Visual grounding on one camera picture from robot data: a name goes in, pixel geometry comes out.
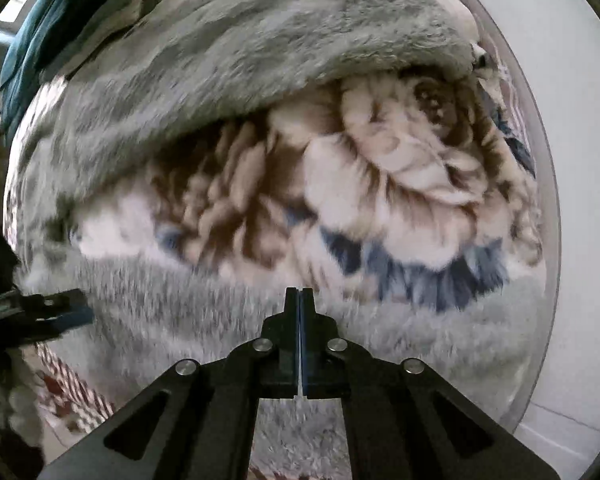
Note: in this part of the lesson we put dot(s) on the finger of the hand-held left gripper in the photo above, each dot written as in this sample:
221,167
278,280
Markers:
72,317

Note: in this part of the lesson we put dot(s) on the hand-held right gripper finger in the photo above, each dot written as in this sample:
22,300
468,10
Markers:
306,340
293,340

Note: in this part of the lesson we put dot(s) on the grey fluffy blanket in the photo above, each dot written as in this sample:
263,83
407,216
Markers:
280,50

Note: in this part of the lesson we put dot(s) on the red checked cloth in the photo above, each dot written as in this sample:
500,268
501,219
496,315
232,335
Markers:
67,390

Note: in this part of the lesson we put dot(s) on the floral fleece blanket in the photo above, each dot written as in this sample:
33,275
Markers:
380,160

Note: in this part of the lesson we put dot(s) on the window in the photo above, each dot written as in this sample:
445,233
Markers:
0,22

